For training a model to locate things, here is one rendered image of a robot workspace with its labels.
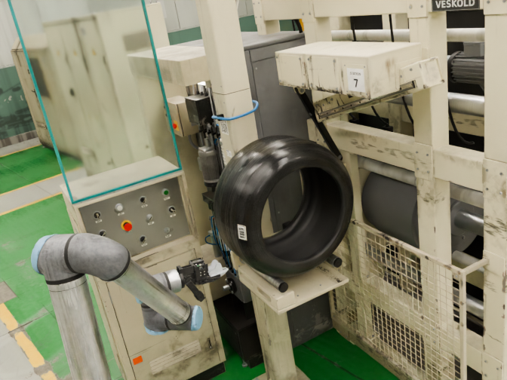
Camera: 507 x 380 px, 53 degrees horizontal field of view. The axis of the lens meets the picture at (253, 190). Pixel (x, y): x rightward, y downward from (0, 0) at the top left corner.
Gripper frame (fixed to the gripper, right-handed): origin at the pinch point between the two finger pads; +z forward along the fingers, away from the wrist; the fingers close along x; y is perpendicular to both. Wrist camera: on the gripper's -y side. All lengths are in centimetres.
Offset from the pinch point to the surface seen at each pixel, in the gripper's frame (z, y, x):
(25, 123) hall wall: -1, -70, 909
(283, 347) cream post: 41, -68, 25
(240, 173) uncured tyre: 9.3, 40.1, -0.6
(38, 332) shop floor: -69, -110, 189
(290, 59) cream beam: 41, 80, 12
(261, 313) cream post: 31, -45, 29
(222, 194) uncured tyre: 3.8, 30.8, 5.7
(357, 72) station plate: 42, 77, -31
